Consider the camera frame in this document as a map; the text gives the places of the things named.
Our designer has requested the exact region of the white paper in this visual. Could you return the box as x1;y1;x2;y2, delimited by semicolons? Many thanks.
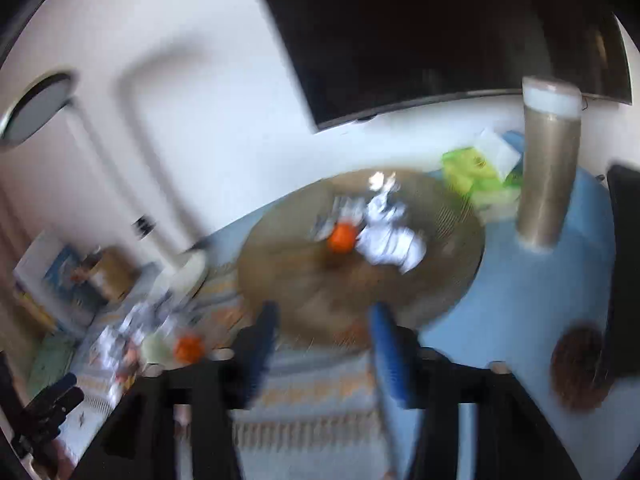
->
312;171;426;274

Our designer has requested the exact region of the paper pile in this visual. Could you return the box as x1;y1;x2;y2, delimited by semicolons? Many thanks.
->
91;292;176;384

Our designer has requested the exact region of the patterned blue table mat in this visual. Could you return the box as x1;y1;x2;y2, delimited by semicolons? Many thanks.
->
62;263;399;479

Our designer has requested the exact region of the tall beige cylinder bottle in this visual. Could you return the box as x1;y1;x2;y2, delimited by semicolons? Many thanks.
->
516;76;582;252

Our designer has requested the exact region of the orange ball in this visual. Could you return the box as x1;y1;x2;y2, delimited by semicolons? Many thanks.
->
326;222;358;254

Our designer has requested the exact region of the green snack packet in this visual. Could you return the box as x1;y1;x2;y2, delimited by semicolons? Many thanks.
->
440;148;522;211

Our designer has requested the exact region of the round brown coaster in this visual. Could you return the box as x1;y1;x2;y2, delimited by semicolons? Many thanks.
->
550;325;614;413

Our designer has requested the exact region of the cardboard pen holder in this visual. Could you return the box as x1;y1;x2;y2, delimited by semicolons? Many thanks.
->
89;247;138;301

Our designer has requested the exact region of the woven golden basket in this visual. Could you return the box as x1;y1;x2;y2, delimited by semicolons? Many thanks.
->
236;168;485;347

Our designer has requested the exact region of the white desk lamp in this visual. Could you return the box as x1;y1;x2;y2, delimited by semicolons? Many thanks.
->
1;70;208;301

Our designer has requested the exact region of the black monitor screen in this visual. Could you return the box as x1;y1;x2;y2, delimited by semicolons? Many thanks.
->
265;0;632;130

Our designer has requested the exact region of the row of standing books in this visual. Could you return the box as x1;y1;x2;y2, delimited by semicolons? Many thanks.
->
13;231;106;339

